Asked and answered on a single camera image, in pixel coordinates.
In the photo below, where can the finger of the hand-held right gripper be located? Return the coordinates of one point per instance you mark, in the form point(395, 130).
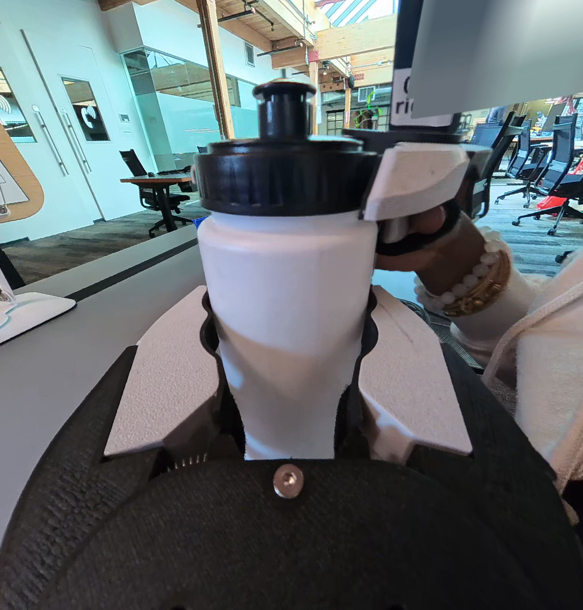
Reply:
point(415, 176)

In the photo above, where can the black computer monitor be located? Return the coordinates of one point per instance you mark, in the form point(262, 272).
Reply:
point(486, 133)

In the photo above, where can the wooden top office desk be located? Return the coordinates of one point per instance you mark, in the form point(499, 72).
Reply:
point(153, 179)

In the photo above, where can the person's right forearm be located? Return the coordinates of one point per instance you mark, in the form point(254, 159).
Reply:
point(510, 309)

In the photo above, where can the black ribbed bottle lid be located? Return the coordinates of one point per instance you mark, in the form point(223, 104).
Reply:
point(282, 176)

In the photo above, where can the white plastic bottle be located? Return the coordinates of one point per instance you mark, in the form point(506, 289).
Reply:
point(286, 286)

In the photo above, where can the red plastic object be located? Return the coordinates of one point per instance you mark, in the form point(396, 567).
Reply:
point(553, 202)

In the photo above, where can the printed instruction sheet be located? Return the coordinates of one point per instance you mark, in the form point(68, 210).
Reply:
point(0, 181)

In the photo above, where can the instruction sign on white stand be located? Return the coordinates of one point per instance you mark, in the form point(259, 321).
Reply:
point(29, 190)

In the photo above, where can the person's right hand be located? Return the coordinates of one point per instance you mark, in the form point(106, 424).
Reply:
point(453, 257)

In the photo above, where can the white door with window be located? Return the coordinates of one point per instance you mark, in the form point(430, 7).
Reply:
point(15, 190)
point(96, 181)

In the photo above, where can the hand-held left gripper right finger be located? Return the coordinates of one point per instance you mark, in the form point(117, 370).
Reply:
point(410, 381)

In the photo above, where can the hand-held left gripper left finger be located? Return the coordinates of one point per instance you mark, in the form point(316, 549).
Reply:
point(167, 381)

